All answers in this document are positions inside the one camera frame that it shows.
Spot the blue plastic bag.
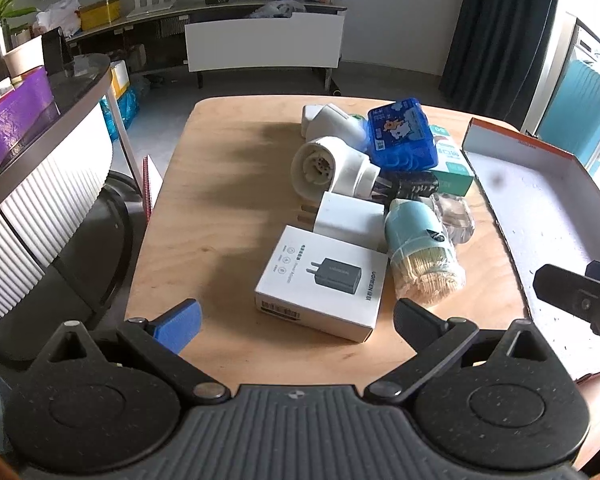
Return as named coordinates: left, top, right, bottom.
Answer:
left=99, top=87, right=143, bottom=142

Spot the blue cartoon-print pack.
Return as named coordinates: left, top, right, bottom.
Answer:
left=366, top=98, right=439, bottom=172

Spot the black ribbed object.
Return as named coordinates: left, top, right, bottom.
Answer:
left=372, top=171, right=440, bottom=207

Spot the green white bandage box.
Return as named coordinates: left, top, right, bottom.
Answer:
left=426, top=124, right=477, bottom=197

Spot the washing machine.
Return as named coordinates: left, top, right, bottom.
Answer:
left=562, top=15, right=600, bottom=91

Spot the white cube plug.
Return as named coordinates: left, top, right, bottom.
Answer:
left=298, top=191, right=387, bottom=253

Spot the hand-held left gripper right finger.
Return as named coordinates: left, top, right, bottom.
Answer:
left=364, top=298, right=565, bottom=405

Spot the yellow and white box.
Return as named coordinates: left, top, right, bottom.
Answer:
left=108, top=59, right=132, bottom=100

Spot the black box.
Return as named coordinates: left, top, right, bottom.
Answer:
left=40, top=26, right=76, bottom=77

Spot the grey counter with ribbed side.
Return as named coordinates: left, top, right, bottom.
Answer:
left=0, top=52, right=148, bottom=361

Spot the purple box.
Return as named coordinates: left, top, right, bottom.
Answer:
left=0, top=66, right=62, bottom=187

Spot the orange cardboard box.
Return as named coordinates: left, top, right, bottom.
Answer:
left=461, top=117, right=600, bottom=382

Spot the white charger box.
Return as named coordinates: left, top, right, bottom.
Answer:
left=254, top=225, right=390, bottom=344

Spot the teal suitcase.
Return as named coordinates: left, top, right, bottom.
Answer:
left=536, top=59, right=600, bottom=173

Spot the white plastic bag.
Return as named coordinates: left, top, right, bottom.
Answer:
left=34, top=0, right=85, bottom=38

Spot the grey plastic bag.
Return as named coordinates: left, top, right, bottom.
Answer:
left=250, top=0, right=307, bottom=20

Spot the white pot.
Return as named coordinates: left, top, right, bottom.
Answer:
left=2, top=35, right=47, bottom=80

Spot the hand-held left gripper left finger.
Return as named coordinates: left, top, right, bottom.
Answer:
left=30, top=298, right=232, bottom=405

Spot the white round adapter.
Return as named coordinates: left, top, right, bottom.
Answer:
left=301, top=103, right=370, bottom=153
left=290, top=136, right=382, bottom=207

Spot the toothpick jar with blue lid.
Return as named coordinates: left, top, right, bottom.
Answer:
left=383, top=198, right=467, bottom=309

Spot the red-edged white board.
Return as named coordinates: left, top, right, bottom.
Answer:
left=141, top=154, right=165, bottom=213

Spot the dark curtain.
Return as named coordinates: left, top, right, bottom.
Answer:
left=438, top=0, right=565, bottom=117

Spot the low television cabinet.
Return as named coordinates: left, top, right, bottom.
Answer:
left=62, top=0, right=348, bottom=96

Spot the white cabinet panel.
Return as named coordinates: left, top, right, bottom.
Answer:
left=183, top=12, right=346, bottom=92

